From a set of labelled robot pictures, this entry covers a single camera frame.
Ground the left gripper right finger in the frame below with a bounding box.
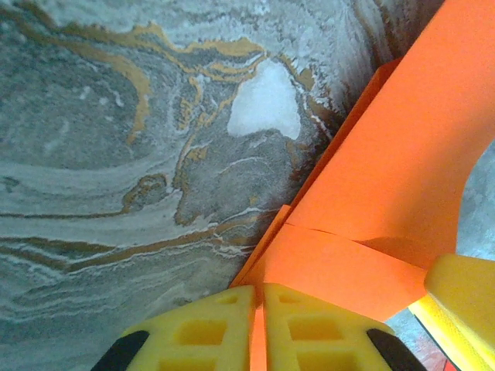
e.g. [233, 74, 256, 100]
[262, 282, 426, 371]

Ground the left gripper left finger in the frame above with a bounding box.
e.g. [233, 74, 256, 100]
[90, 285, 257, 371]

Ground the orange paper sheet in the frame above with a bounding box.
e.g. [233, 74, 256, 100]
[230, 0, 495, 371]

